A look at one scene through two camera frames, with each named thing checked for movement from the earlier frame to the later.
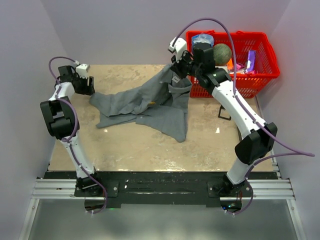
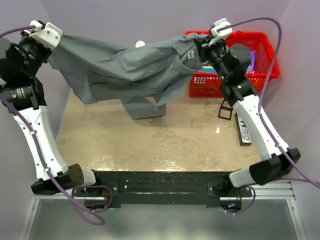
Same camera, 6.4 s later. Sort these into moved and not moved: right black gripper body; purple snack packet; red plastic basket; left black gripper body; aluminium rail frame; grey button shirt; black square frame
Moved: grey button shirt; left black gripper body; right black gripper body
Not moved: black square frame; aluminium rail frame; purple snack packet; red plastic basket
